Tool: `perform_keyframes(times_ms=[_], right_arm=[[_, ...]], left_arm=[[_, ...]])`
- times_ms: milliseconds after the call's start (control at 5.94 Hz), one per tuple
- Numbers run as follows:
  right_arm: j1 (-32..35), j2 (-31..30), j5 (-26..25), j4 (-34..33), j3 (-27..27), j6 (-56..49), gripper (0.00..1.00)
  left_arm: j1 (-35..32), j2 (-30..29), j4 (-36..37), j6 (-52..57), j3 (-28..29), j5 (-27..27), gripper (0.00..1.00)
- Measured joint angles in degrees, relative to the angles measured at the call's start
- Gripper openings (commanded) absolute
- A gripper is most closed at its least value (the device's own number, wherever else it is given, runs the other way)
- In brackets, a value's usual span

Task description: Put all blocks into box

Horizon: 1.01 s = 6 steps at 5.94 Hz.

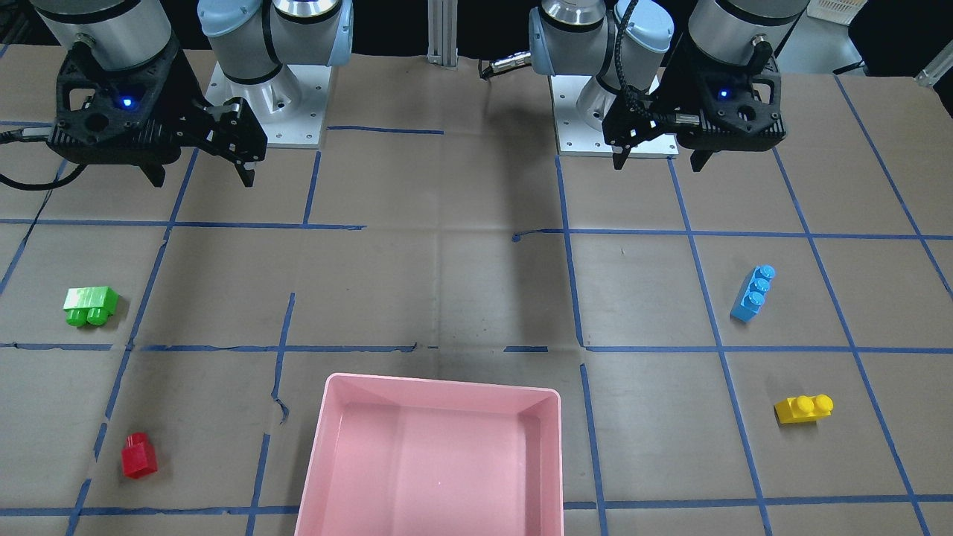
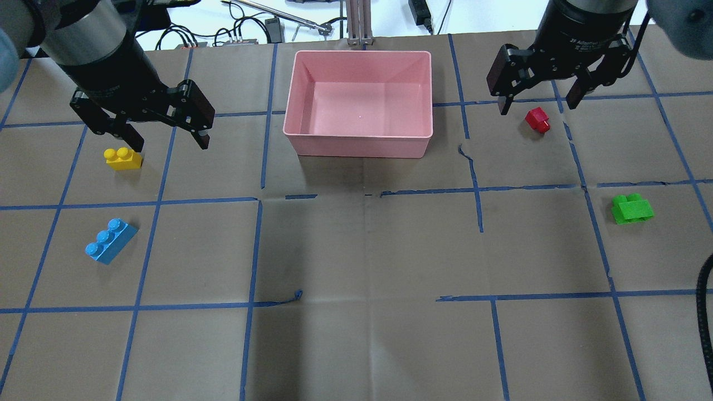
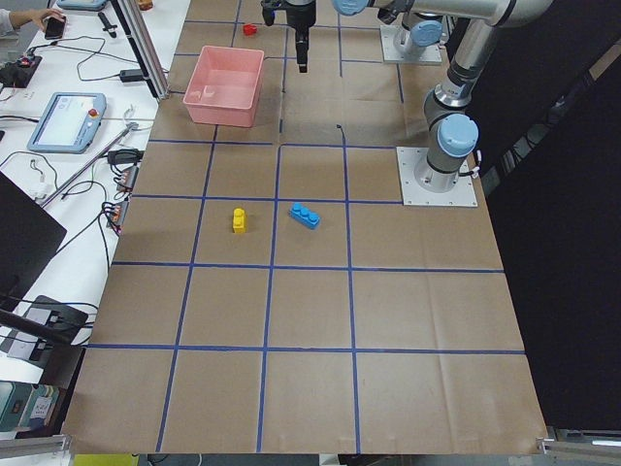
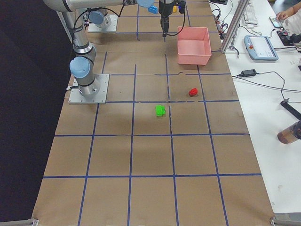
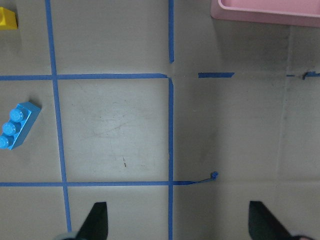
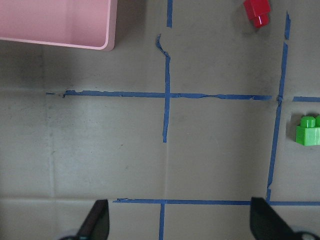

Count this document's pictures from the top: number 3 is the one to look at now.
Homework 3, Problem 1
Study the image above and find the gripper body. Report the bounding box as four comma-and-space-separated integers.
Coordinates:
261, 0, 278, 26
284, 0, 316, 32

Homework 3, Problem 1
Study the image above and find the red small block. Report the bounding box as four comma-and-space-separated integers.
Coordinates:
243, 23, 257, 36

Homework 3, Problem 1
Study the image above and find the blue three-stud block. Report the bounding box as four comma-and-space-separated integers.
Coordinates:
289, 202, 321, 230

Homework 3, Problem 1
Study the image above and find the yellow block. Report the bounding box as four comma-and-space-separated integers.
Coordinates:
232, 207, 246, 234

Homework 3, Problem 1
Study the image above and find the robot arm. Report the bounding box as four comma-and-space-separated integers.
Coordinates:
260, 1, 442, 63
332, 1, 551, 193

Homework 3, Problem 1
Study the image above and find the pink plastic box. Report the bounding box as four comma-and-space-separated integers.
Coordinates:
183, 46, 265, 128

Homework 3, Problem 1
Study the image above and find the person hand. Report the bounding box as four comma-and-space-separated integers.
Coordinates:
1, 9, 65, 34

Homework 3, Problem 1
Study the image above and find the black power adapter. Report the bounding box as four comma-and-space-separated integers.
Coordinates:
118, 69, 145, 83

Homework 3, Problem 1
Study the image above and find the black smartphone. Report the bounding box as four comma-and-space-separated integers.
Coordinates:
45, 17, 66, 41

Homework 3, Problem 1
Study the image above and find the blue teach pendant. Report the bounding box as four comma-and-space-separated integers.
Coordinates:
27, 92, 107, 153

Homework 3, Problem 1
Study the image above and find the black monitor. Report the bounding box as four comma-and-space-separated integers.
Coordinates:
1, 174, 67, 312

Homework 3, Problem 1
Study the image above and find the black monitor stand base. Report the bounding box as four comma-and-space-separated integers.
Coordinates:
1, 295, 88, 368

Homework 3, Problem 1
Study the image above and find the aluminium frame post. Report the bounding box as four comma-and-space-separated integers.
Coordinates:
111, 0, 169, 102

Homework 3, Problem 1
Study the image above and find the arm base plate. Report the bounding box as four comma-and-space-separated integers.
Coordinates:
380, 25, 442, 66
396, 147, 478, 208

